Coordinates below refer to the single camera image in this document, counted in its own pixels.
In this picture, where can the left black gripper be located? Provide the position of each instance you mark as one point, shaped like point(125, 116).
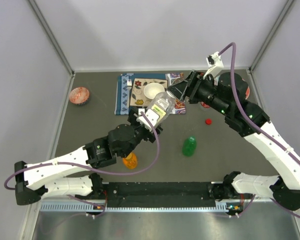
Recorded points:
point(150, 137)

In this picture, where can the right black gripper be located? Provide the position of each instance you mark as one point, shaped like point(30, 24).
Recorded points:
point(194, 82)

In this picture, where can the square clear juice bottle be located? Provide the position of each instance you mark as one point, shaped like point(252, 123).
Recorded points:
point(163, 103)

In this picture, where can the red bottle cap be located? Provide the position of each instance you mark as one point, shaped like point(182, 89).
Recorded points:
point(208, 121)

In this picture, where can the clear bottle red label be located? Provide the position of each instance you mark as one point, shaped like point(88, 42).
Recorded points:
point(204, 105)

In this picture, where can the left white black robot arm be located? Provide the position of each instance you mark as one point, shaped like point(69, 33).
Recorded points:
point(77, 173)

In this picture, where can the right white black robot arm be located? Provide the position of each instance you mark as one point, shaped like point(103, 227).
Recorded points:
point(227, 95)

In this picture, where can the orange plastic bottle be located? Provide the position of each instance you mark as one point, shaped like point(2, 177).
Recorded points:
point(131, 161)

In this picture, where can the green plastic bottle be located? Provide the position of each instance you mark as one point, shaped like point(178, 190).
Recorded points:
point(189, 146)

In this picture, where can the white ceramic bowl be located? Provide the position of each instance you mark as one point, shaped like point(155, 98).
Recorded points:
point(152, 89)

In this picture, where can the square floral plate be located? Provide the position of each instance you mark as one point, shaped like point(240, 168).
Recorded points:
point(137, 97)

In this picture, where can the red teal round plate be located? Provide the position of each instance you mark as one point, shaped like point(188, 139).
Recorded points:
point(247, 93)

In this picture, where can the blue patterned placemat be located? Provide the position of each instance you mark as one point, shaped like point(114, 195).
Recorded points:
point(123, 93)

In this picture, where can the small red patterned bowl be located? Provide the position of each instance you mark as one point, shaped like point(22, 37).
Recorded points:
point(79, 96)

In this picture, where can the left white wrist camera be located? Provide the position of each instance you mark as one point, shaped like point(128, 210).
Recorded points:
point(150, 118)

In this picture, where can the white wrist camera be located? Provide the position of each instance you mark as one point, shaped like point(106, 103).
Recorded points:
point(215, 64)
point(150, 118)

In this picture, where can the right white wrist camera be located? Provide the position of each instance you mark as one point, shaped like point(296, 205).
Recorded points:
point(215, 64)

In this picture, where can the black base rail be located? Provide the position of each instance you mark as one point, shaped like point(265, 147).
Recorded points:
point(153, 197)

